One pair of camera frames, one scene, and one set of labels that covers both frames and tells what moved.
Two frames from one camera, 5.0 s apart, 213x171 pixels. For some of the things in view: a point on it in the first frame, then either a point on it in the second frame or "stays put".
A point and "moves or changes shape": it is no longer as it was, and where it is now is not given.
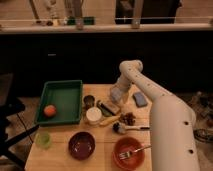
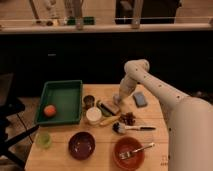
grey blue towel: [115, 94] moves or changes shape
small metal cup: [89, 101] stays put
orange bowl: [133, 161] stays put
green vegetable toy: [104, 110] stays put
